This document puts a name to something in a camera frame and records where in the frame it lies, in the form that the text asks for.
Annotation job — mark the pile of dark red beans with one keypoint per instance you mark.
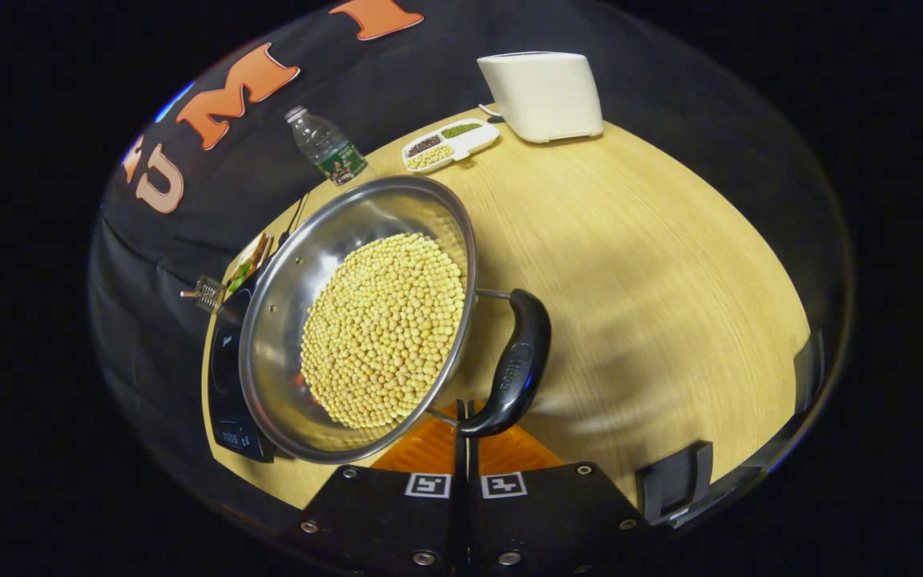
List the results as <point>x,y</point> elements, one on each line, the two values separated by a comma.
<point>424,145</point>

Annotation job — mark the heap of soybeans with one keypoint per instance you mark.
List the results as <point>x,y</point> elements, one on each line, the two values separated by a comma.
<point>385,328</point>

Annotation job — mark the small pile of yellow beans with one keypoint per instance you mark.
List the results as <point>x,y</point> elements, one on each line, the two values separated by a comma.
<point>429,157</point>

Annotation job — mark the pile of green mung beans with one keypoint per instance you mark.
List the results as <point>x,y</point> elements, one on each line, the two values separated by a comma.
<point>461,130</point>

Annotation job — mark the white divided dish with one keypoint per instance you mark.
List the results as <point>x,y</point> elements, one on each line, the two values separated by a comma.
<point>477,143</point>

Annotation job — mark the black table edge bracket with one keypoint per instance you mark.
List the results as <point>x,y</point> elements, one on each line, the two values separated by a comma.
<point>674,481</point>
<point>810,373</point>

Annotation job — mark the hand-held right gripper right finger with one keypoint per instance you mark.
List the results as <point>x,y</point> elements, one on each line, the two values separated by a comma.
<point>550,513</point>

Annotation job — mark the white boxy appliance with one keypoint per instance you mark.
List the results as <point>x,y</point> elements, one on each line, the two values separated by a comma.
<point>546,96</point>

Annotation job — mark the black induction cooktop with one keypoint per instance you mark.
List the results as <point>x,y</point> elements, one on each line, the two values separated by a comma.
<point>225,377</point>

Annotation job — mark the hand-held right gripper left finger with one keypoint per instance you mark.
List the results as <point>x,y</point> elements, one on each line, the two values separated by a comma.
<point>381,513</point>

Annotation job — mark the sandwich with lettuce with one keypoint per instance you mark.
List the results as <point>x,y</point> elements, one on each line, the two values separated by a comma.
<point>243,268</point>

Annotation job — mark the clear plastic water bottle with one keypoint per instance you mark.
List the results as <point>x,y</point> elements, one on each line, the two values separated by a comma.
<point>329,148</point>

